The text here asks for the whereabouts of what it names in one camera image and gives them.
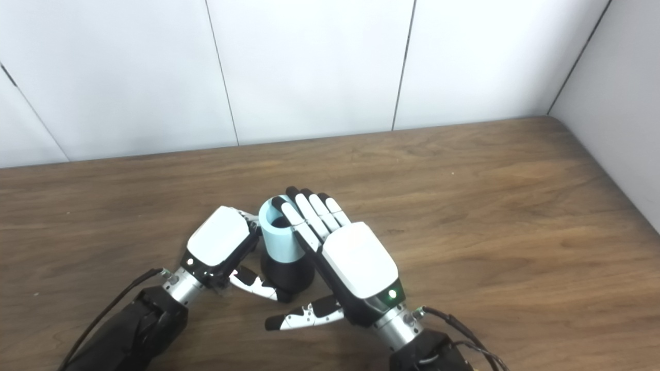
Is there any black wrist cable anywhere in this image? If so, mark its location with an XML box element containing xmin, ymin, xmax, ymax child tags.
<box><xmin>57</xmin><ymin>268</ymin><xmax>171</xmax><ymax>371</ymax></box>
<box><xmin>412</xmin><ymin>306</ymin><xmax>511</xmax><ymax>371</ymax></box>

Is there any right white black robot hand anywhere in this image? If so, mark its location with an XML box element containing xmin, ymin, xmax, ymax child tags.
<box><xmin>265</xmin><ymin>186</ymin><xmax>406</xmax><ymax>332</ymax></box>

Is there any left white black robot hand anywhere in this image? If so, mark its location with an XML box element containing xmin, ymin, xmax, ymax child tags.
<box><xmin>179</xmin><ymin>206</ymin><xmax>292</xmax><ymax>302</ymax></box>

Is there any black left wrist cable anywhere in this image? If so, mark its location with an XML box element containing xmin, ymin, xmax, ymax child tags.
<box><xmin>57</xmin><ymin>268</ymin><xmax>171</xmax><ymax>371</ymax></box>

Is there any light-blue hose piece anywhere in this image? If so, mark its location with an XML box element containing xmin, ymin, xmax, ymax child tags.
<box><xmin>258</xmin><ymin>195</ymin><xmax>306</xmax><ymax>263</ymax></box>

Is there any black flared nozzle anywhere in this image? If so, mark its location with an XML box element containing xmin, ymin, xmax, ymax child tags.
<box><xmin>260</xmin><ymin>216</ymin><xmax>316</xmax><ymax>303</ymax></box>

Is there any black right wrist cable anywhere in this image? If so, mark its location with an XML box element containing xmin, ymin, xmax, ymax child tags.
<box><xmin>412</xmin><ymin>306</ymin><xmax>511</xmax><ymax>371</ymax></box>

